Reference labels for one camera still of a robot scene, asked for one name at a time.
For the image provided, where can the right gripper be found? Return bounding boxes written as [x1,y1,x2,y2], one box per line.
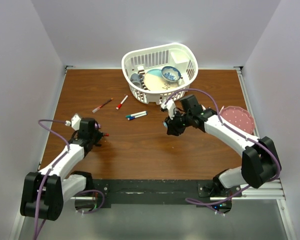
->
[165,109,192,136]

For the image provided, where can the thin red pen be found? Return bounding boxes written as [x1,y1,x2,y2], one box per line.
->
[92,97,114,113]

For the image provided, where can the green marker pen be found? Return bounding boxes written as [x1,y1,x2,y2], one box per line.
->
[125,110,148,119]

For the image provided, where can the red marker pen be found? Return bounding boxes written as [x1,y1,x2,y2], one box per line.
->
[116,95,129,110]

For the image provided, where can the blue marker pen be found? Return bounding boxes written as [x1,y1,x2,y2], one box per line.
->
[127,113,148,121]

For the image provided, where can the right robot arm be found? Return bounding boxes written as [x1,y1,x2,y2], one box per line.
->
[160,95,282,197]

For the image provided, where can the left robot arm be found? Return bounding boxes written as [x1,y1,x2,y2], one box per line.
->
[20,114,104,221]

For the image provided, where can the cream and blue plate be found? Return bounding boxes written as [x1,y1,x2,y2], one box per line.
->
[144,69,178,92]

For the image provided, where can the blue patterned bowl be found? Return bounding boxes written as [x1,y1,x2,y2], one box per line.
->
[161,66,181,83]

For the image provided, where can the grey mug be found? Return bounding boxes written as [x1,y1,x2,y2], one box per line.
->
[130,73,145,88]

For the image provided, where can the striped cup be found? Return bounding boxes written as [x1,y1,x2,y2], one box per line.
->
[137,65,148,90]

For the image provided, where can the pink dotted plate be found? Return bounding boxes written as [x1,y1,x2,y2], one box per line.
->
[220,106,255,135]

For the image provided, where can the white plastic basket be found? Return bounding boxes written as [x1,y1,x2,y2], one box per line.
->
[121,43,199,105]

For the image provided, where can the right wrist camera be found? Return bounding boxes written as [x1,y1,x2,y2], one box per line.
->
[160,99,176,120]

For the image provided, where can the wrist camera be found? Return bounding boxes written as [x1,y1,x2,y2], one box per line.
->
[70,113,82,131]
[160,99,176,120]

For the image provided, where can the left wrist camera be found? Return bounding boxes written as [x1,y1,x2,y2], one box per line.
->
[70,113,82,131]

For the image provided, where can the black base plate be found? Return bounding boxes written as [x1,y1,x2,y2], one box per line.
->
[93,179,241,208]

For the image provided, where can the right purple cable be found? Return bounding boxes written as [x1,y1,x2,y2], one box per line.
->
[162,88,282,208]

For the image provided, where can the purple cable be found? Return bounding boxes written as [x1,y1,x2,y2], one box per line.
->
[32,118,72,240]
[162,88,282,208]

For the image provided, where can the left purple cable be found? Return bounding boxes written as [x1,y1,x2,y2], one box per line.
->
[32,118,72,240]

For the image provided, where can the aluminium frame rail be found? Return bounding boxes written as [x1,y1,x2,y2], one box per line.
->
[241,179,286,200]

